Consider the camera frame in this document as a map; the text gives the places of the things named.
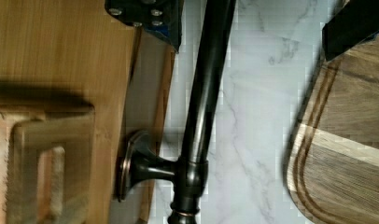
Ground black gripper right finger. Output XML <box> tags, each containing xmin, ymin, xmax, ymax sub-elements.
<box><xmin>322</xmin><ymin>0</ymin><xmax>379</xmax><ymax>61</ymax></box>

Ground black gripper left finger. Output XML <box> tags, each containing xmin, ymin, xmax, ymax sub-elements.
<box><xmin>105</xmin><ymin>0</ymin><xmax>182</xmax><ymax>52</ymax></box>

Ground black drawer handle bar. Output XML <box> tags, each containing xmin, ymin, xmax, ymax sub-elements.
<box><xmin>116</xmin><ymin>0</ymin><xmax>236</xmax><ymax>224</ymax></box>

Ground wooden cutting board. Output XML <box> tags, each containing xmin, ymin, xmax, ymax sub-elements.
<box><xmin>286</xmin><ymin>36</ymin><xmax>379</xmax><ymax>224</ymax></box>

